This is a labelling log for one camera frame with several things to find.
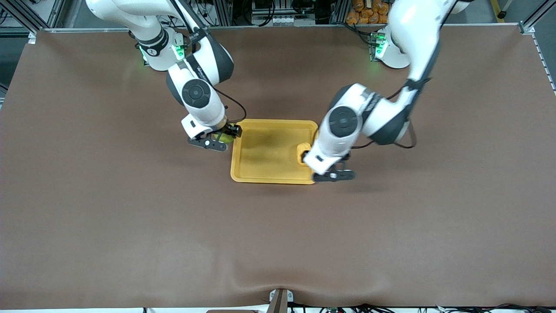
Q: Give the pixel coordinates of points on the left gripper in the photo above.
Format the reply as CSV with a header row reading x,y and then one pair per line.
x,y
346,157

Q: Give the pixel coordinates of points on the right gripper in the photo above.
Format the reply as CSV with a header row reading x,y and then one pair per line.
x,y
230,129

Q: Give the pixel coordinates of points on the green apple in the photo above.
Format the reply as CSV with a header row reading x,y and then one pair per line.
x,y
221,139

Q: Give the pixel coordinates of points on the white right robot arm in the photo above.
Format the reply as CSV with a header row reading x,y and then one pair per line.
x,y
197,93

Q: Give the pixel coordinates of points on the yellow plastic tray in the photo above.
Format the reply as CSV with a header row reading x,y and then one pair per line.
x,y
269,152

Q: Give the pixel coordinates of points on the brown table mat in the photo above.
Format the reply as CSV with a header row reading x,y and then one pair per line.
x,y
130,239

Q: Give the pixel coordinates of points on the white power strip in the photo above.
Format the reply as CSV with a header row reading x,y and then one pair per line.
x,y
284,20

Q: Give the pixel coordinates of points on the orange bags pile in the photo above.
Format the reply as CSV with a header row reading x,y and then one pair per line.
x,y
362,13

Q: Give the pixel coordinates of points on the aluminium table edge rail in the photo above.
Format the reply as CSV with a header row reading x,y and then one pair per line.
x,y
282,27

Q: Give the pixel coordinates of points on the aluminium frame post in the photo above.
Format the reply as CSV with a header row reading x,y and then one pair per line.
x,y
26,13

